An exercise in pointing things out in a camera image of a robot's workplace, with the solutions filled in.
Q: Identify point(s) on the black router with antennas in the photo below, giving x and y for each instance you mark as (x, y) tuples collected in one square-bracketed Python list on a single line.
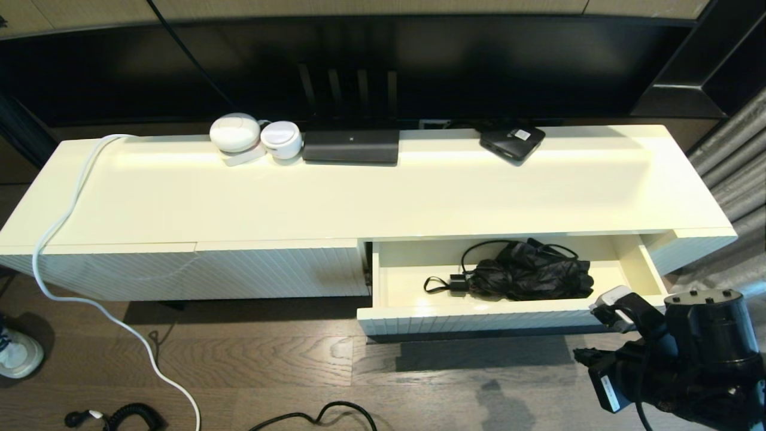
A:
[(350, 146)]

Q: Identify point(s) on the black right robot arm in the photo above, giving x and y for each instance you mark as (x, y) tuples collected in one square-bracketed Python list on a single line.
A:
[(712, 329)]

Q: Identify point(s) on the black umbrella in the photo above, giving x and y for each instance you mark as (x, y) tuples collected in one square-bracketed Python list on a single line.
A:
[(526, 278)]

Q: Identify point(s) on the white TV cabinet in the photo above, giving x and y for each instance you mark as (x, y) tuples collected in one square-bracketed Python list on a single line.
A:
[(239, 199)]

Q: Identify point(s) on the grey curtain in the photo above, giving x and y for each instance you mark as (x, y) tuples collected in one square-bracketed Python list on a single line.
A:
[(736, 149)]

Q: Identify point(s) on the large white dome device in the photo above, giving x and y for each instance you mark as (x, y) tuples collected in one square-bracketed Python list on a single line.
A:
[(234, 133)]

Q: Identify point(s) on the black shelf unit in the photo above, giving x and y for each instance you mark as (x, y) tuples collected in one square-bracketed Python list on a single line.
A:
[(718, 60), (24, 131)]

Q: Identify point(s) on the white sneaker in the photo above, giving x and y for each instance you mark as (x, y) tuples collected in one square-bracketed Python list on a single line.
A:
[(18, 353)]

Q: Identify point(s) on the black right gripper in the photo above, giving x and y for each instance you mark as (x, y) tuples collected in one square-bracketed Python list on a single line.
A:
[(649, 383)]

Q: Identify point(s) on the white flat device base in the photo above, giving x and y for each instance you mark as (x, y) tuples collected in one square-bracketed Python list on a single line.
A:
[(242, 159)]

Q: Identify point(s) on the white fluted drawer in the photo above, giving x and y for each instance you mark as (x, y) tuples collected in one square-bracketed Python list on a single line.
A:
[(407, 281)]

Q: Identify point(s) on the black television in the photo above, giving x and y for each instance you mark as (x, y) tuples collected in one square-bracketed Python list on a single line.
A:
[(419, 72)]

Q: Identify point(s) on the small white round device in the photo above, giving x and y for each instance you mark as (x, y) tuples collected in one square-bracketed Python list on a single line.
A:
[(281, 140)]

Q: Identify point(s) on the black box with white label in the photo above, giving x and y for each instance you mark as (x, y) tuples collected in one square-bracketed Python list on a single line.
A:
[(507, 143)]

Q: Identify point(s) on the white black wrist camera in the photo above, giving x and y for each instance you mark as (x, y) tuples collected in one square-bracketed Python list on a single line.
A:
[(613, 305)]

